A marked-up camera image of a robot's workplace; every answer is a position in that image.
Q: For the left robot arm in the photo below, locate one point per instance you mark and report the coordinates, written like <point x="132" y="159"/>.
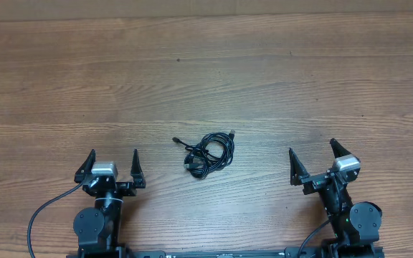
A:
<point x="98" y="227"/>

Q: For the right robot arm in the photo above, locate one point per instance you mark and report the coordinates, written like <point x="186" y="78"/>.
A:
<point x="355" y="226"/>

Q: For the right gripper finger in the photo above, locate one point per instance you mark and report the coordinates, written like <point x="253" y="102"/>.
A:
<point x="338" y="149"/>
<point x="297" y="170"/>

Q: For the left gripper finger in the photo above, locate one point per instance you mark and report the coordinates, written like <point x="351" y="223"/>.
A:
<point x="136" y="172"/>
<point x="85" y="168"/>

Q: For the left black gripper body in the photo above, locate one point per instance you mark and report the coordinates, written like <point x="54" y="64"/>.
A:
<point x="123" y="189"/>

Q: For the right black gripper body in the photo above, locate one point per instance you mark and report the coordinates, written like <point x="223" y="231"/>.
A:
<point x="315" y="183"/>

